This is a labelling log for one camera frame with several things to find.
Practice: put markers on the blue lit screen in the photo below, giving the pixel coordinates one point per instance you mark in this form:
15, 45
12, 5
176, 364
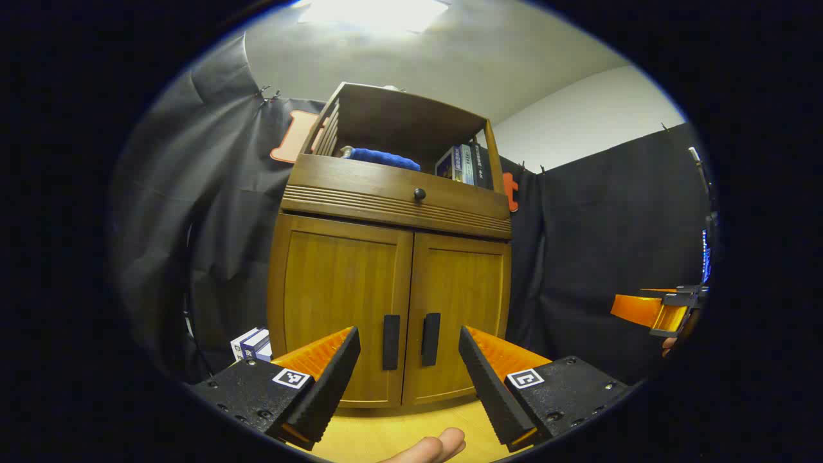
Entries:
706, 257

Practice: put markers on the wooden double-door shoe cabinet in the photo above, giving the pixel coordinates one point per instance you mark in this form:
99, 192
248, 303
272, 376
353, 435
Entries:
398, 122

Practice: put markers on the blue folded towel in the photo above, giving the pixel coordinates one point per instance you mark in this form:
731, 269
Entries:
382, 159

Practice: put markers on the black spine book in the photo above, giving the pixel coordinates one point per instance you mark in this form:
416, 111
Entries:
483, 168

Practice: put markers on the black backdrop cloth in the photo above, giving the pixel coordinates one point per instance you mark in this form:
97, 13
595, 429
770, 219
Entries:
212, 193

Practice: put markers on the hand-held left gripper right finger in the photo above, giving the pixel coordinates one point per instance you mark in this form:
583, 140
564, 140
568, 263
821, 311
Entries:
488, 392

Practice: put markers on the pale blue cover book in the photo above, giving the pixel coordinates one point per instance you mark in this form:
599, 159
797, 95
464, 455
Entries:
265, 352

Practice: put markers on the grey spine book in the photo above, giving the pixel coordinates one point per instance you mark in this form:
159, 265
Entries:
467, 166

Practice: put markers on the ceiling light panel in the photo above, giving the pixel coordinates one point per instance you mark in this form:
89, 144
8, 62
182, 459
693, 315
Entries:
373, 13

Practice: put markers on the wooden cabinet door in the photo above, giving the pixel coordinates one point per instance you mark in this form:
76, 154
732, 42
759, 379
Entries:
463, 283
341, 283

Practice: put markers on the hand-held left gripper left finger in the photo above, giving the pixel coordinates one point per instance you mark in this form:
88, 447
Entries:
328, 392

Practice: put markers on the blue spine book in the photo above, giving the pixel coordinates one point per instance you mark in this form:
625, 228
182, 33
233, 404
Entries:
448, 164

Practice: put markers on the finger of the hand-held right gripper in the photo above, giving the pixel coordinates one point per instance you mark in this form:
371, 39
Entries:
643, 310

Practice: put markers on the white cover book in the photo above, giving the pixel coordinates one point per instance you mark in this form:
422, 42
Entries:
239, 346

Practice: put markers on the wooden cabinet drawer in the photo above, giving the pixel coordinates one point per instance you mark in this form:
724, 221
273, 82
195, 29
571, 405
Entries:
360, 180

